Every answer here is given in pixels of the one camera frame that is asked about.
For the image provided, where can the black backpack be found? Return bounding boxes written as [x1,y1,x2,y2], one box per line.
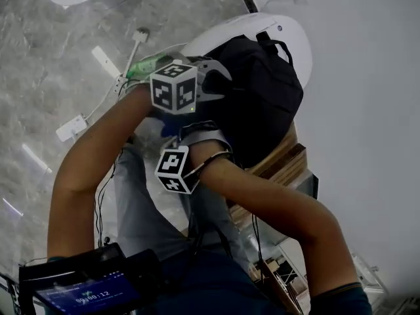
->
[193,31,305,169]

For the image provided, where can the person's left forearm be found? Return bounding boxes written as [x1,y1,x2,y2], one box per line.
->
[47,85,155,261]

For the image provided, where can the person's teal shirt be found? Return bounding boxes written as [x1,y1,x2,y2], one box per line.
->
[45,251,373,315]

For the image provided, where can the thin black cable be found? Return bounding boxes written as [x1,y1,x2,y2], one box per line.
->
[94,161,116,246]

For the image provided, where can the green plastic item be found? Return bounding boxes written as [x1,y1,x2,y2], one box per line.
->
[126,54,167,78]

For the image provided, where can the long white power strip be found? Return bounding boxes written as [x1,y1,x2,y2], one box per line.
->
[91,45,121,77]

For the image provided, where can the blue cloth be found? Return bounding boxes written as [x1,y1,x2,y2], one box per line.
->
[159,115,181,139]

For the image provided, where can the black tablet screen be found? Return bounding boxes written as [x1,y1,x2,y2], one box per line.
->
[18,242,165,315]

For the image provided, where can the wooden slat pallet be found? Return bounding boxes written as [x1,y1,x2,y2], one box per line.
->
[228,121,308,239]

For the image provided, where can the person's right forearm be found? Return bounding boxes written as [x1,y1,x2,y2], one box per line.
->
[192,141,360,297]

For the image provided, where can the white plug adapter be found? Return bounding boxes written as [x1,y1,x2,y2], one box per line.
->
[132,27,151,45]

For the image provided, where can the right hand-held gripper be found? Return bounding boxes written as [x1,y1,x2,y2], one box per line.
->
[154,121,232,195]

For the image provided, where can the white closed-lid toilet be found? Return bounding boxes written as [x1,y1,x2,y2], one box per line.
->
[178,11,312,91]

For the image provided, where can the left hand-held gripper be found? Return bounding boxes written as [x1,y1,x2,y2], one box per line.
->
[150,60,233,115]

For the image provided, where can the person's grey trousers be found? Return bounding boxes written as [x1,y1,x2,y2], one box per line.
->
[113,142,252,272]

